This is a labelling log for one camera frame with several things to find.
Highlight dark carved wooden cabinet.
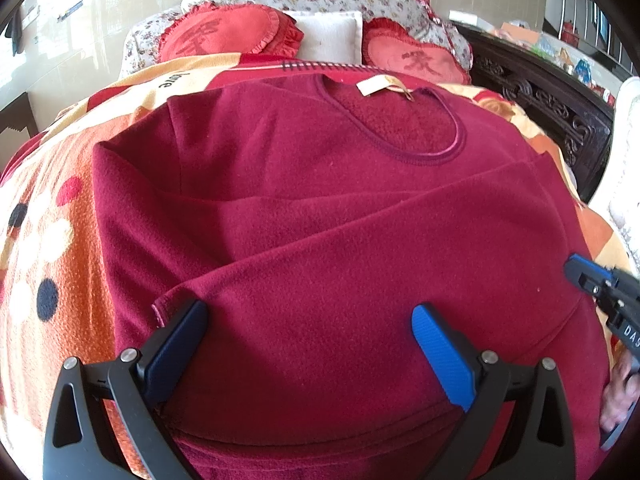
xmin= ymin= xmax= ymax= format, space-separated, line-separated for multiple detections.
xmin=457 ymin=25 xmax=616 ymax=196

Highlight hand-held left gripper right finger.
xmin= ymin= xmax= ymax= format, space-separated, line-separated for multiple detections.
xmin=411 ymin=302 xmax=586 ymax=480

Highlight flat white box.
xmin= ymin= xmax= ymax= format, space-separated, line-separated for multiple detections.
xmin=448 ymin=9 xmax=501 ymax=26

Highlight orange box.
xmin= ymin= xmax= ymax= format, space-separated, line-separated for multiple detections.
xmin=500 ymin=22 xmax=543 ymax=44

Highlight dark red sweater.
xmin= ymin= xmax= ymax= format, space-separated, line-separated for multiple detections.
xmin=91 ymin=74 xmax=613 ymax=480

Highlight orange printed blanket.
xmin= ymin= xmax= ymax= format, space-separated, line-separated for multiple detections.
xmin=0 ymin=52 xmax=626 ymax=480

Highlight dark hanging garment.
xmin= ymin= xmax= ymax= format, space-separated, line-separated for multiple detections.
xmin=5 ymin=10 xmax=26 ymax=56

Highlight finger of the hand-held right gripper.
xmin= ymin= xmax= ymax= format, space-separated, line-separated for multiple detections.
xmin=563 ymin=254 xmax=626 ymax=322

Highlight white pillow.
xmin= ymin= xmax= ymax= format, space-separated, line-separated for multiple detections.
xmin=282 ymin=10 xmax=364 ymax=67

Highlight red heart pillow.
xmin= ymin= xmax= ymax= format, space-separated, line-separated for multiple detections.
xmin=157 ymin=2 xmax=305 ymax=63
xmin=361 ymin=16 xmax=471 ymax=85

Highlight person's right hand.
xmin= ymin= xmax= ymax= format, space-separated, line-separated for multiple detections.
xmin=600 ymin=347 xmax=640 ymax=433

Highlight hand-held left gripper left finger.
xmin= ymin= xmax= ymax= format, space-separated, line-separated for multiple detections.
xmin=42 ymin=299 xmax=210 ymax=480

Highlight metal railing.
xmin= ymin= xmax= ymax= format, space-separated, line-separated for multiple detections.
xmin=550 ymin=0 xmax=626 ymax=61

